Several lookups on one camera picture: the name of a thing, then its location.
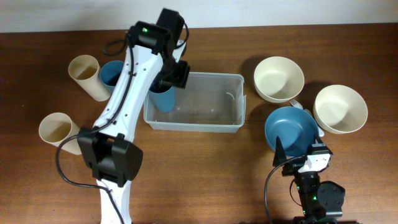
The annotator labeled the cream bowl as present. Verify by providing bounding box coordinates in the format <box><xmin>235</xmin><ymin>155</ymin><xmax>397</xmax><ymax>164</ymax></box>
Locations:
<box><xmin>313</xmin><ymin>85</ymin><xmax>368</xmax><ymax>134</ymax></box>
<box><xmin>254</xmin><ymin>57</ymin><xmax>305</xmax><ymax>103</ymax></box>

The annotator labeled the blue bowl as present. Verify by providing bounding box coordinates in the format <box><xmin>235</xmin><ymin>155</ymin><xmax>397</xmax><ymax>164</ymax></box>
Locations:
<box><xmin>264</xmin><ymin>106</ymin><xmax>319</xmax><ymax>157</ymax></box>

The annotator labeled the cream cup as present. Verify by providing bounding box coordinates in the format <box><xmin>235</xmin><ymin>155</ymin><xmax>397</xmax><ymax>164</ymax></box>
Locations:
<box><xmin>39</xmin><ymin>113</ymin><xmax>80</xmax><ymax>147</ymax></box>
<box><xmin>68</xmin><ymin>55</ymin><xmax>111</xmax><ymax>101</ymax></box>

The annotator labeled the blue cup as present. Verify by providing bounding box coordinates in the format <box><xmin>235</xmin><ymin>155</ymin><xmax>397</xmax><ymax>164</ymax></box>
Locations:
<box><xmin>149</xmin><ymin>86</ymin><xmax>175</xmax><ymax>113</ymax></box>
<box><xmin>99</xmin><ymin>60</ymin><xmax>124</xmax><ymax>93</ymax></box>

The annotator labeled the cream bowl at right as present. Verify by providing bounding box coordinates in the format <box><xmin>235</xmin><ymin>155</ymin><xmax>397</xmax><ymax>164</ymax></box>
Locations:
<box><xmin>313</xmin><ymin>85</ymin><xmax>368</xmax><ymax>134</ymax></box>

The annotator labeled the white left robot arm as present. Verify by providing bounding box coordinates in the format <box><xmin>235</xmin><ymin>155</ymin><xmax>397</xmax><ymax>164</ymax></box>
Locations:
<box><xmin>77</xmin><ymin>9</ymin><xmax>190</xmax><ymax>223</ymax></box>

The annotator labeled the clear plastic storage container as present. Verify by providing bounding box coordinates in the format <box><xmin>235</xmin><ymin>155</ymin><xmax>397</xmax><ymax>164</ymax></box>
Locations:
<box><xmin>144</xmin><ymin>72</ymin><xmax>246</xmax><ymax>133</ymax></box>

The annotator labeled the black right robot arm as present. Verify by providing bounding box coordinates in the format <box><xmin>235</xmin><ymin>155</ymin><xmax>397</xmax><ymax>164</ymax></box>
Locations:
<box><xmin>272</xmin><ymin>135</ymin><xmax>345</xmax><ymax>223</ymax></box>

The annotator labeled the cream bowl at back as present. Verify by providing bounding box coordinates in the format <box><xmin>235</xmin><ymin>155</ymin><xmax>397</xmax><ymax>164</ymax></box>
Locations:
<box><xmin>254</xmin><ymin>57</ymin><xmax>305</xmax><ymax>103</ymax></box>

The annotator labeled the white plastic fork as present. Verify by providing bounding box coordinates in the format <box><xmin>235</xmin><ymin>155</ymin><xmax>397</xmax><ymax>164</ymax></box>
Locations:
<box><xmin>289</xmin><ymin>100</ymin><xmax>325</xmax><ymax>137</ymax></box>

